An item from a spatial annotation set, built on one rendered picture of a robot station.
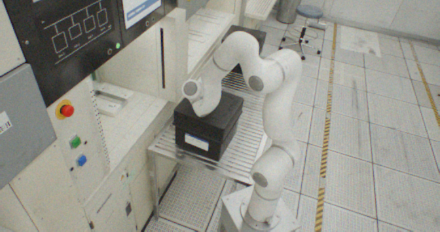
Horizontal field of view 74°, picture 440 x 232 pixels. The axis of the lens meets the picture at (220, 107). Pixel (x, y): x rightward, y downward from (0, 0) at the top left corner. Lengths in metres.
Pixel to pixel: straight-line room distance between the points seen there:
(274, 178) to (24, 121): 0.79
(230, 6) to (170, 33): 1.50
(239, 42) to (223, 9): 2.03
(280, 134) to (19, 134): 0.78
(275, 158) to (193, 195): 1.36
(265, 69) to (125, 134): 0.95
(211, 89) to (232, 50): 0.23
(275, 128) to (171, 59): 0.79
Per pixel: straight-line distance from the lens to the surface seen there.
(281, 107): 1.00
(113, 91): 1.84
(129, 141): 1.57
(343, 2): 5.59
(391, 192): 2.96
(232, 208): 1.46
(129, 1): 1.21
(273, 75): 0.88
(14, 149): 0.96
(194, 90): 1.23
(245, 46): 0.96
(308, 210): 2.50
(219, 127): 1.42
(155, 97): 1.82
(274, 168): 1.09
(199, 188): 2.42
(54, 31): 0.94
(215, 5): 3.01
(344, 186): 2.77
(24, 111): 0.93
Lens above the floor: 2.00
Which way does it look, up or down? 40 degrees down
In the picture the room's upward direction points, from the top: 7 degrees clockwise
